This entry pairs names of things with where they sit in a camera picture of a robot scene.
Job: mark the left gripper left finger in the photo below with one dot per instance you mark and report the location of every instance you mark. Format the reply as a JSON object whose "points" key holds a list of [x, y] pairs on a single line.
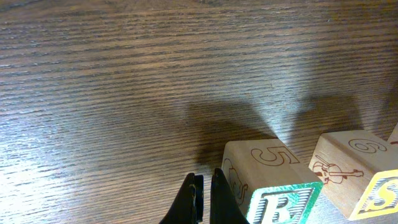
{"points": [[188, 205]]}

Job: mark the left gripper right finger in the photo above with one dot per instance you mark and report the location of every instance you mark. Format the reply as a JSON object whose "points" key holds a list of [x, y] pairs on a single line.
{"points": [[223, 206]]}

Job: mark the green R block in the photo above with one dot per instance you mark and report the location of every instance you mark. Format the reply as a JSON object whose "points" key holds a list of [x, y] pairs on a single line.
{"points": [[269, 182]]}

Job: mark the yellow S block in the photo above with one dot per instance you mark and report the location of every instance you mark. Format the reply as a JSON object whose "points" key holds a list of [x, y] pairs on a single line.
{"points": [[358, 171], [393, 138]]}

